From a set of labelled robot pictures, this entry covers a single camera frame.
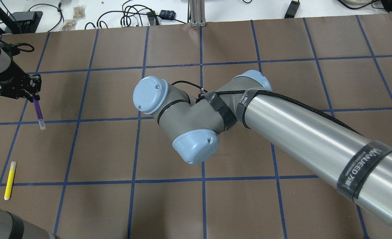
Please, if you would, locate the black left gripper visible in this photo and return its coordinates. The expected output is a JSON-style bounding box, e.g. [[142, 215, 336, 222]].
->
[[0, 61, 42, 102]]

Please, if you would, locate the purple highlighter pen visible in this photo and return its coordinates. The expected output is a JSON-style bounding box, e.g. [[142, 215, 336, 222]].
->
[[33, 101, 46, 130]]

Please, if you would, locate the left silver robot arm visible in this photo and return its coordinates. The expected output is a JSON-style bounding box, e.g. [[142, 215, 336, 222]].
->
[[0, 46, 59, 239]]

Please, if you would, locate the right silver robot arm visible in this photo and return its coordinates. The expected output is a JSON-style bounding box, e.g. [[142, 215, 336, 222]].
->
[[133, 70, 392, 227]]

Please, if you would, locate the yellow highlighter pen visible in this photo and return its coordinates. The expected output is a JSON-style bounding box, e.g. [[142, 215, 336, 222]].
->
[[4, 161, 17, 200]]

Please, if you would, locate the black power adapter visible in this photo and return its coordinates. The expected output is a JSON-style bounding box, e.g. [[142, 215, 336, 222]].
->
[[284, 0, 300, 19]]

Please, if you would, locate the black camera stand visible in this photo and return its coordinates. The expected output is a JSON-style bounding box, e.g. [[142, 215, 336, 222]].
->
[[0, 0, 43, 34]]

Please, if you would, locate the black cable bundle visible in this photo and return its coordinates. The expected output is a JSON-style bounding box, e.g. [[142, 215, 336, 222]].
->
[[85, 0, 186, 30]]

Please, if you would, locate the aluminium frame post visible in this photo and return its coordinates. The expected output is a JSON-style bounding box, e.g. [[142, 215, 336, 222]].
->
[[188, 0, 206, 27]]

